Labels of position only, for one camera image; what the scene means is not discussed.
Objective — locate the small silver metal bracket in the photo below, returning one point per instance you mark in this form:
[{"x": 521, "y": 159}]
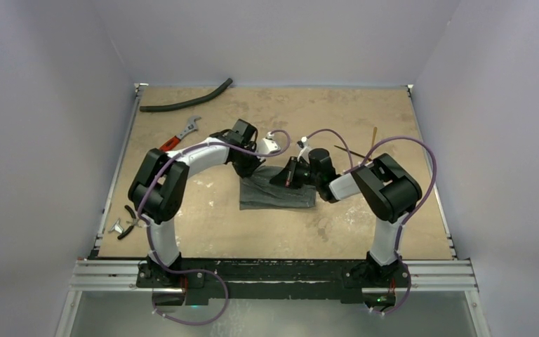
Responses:
[{"x": 116, "y": 227}]

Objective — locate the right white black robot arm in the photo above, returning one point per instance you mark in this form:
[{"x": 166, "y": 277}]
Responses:
[{"x": 390, "y": 192}]

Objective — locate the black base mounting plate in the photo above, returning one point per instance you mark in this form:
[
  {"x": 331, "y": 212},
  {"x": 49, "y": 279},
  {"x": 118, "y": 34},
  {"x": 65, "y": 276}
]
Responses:
[{"x": 197, "y": 280}]

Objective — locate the red handled screwdriver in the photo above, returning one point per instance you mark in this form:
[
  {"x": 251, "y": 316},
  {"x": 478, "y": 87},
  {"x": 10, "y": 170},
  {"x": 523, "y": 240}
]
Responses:
[{"x": 176, "y": 139}]

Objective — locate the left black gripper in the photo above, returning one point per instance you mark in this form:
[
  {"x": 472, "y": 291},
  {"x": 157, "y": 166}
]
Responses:
[{"x": 257, "y": 161}]

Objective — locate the grey cloth napkin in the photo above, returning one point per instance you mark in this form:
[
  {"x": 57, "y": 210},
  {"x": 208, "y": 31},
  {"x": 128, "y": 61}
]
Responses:
[{"x": 256, "y": 192}]

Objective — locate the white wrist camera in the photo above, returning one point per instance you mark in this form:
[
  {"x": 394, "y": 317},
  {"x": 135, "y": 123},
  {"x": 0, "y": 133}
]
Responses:
[
  {"x": 267, "y": 145},
  {"x": 305, "y": 148}
]

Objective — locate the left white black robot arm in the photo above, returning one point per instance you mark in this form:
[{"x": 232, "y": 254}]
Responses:
[{"x": 158, "y": 188}]

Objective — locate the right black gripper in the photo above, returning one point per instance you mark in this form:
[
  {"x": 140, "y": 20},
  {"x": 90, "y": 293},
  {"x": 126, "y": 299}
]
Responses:
[{"x": 290, "y": 172}]

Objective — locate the black handled pliers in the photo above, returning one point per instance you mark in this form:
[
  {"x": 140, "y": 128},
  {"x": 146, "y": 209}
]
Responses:
[{"x": 132, "y": 223}]

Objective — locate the aluminium frame rail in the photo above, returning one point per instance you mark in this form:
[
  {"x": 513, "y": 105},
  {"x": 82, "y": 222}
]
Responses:
[{"x": 124, "y": 275}]

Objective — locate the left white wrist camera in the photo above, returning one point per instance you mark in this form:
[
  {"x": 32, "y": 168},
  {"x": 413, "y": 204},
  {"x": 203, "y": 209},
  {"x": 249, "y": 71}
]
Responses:
[{"x": 267, "y": 145}]

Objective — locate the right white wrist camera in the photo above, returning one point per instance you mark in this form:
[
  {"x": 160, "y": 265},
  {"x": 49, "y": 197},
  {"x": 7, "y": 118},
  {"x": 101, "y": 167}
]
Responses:
[{"x": 305, "y": 148}]

